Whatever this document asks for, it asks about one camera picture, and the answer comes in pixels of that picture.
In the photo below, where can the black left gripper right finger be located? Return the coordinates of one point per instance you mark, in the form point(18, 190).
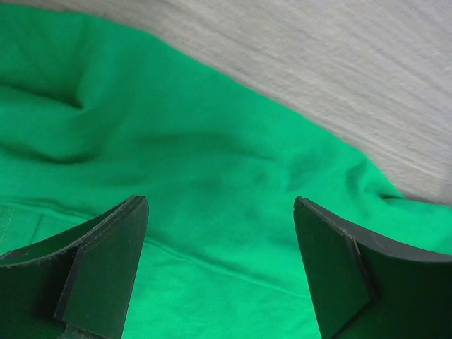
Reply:
point(365, 285)

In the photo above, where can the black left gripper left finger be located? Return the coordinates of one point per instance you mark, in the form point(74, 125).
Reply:
point(78, 283)

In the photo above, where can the green t shirt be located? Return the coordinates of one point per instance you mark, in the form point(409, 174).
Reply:
point(93, 112)

